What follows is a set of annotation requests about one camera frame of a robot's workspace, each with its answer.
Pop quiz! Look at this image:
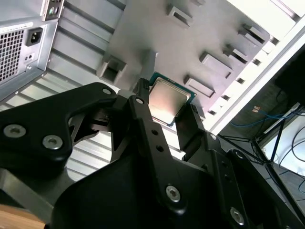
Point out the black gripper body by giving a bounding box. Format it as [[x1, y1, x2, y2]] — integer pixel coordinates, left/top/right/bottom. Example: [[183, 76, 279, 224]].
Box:
[[46, 152, 251, 229]]

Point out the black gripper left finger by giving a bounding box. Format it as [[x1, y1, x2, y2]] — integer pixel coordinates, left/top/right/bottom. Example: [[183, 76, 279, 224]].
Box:
[[0, 77, 189, 218]]

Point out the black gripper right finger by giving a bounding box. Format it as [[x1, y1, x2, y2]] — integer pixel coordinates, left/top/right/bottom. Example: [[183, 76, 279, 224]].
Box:
[[175, 104, 305, 229]]

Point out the silver CPU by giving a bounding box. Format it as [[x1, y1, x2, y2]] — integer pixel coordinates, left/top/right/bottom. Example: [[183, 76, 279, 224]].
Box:
[[148, 71, 197, 129]]

